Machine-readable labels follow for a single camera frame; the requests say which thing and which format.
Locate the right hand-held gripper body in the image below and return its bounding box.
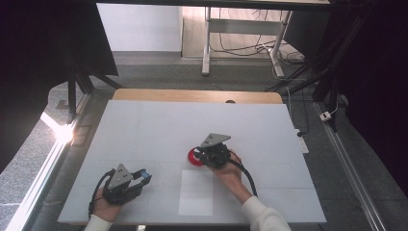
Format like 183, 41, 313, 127
195, 133, 233, 169

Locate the person's right hand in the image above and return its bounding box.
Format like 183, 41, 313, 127
210, 149, 245, 191

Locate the person's left hand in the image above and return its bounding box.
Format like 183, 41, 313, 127
91, 187, 125, 223

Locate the black curtain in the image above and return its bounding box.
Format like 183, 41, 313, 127
333, 0, 408, 193
0, 0, 120, 174

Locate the white table cover board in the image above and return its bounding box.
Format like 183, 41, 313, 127
57, 99, 327, 225

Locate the white metal desk frame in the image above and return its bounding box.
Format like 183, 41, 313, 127
201, 6, 293, 78

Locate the aluminium rail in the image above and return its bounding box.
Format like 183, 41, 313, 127
4, 92, 93, 231
312, 100, 388, 231

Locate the bundle of floor cables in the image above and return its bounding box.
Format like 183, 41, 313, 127
210, 8, 306, 66

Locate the black metal stand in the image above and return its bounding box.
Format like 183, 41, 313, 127
265, 9, 370, 133
56, 44, 123, 125

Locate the white paper sheet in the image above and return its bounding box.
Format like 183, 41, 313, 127
178, 169, 215, 217

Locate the left hand-held gripper cable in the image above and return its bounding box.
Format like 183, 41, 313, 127
88, 168, 116, 217

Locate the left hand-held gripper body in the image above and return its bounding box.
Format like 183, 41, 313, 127
102, 163, 145, 207

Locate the right hand-held gripper cable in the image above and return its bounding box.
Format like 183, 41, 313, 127
225, 148, 260, 198

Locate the hand-held gripper cable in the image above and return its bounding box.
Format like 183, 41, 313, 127
88, 168, 116, 217
225, 148, 260, 198

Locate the round red ink pad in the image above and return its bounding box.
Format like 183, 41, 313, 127
187, 147, 206, 167

